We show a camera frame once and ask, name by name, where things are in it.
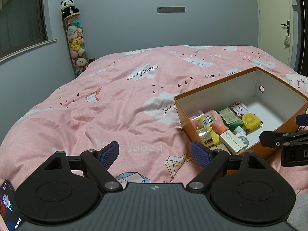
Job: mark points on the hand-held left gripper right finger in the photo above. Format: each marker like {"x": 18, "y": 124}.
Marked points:
{"x": 201, "y": 155}

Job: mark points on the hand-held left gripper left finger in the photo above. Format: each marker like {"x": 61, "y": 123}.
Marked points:
{"x": 109, "y": 154}

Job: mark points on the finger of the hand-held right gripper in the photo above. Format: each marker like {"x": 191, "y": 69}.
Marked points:
{"x": 302, "y": 119}
{"x": 272, "y": 138}

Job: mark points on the yellow round lid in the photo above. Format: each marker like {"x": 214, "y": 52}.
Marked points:
{"x": 251, "y": 121}

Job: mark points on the green pump bottle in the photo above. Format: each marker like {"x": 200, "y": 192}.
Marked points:
{"x": 240, "y": 132}

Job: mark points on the small white box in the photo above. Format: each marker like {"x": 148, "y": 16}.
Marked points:
{"x": 232, "y": 140}

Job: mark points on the pink bottle with orange cap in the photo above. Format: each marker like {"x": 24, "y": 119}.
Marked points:
{"x": 220, "y": 125}

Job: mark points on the white and yellow tube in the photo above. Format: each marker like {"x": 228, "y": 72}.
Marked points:
{"x": 208, "y": 120}

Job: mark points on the clear pink gold-cap bottle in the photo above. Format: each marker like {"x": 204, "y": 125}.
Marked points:
{"x": 196, "y": 116}

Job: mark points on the orange cardboard box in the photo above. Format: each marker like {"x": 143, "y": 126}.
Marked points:
{"x": 185, "y": 115}

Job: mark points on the round red-patterned tin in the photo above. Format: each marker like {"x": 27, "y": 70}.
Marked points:
{"x": 240, "y": 108}

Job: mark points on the grey clothing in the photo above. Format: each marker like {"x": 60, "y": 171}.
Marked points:
{"x": 300, "y": 214}

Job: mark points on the pink printed blanket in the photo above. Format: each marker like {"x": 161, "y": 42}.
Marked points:
{"x": 120, "y": 89}

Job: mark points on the small hanging pouch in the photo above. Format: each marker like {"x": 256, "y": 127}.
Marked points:
{"x": 287, "y": 41}

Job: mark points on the black smartphone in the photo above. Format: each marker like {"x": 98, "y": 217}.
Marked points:
{"x": 9, "y": 202}

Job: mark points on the clear tube of plush toys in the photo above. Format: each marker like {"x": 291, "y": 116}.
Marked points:
{"x": 75, "y": 43}

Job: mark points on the pale door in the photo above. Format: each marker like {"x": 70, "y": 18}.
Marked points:
{"x": 272, "y": 4}

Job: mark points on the panda plush toy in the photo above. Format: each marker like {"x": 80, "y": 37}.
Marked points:
{"x": 68, "y": 7}

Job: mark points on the dark window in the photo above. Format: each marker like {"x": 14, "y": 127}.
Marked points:
{"x": 19, "y": 16}

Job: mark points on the grey wall socket panel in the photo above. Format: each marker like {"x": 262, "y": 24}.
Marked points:
{"x": 171, "y": 9}

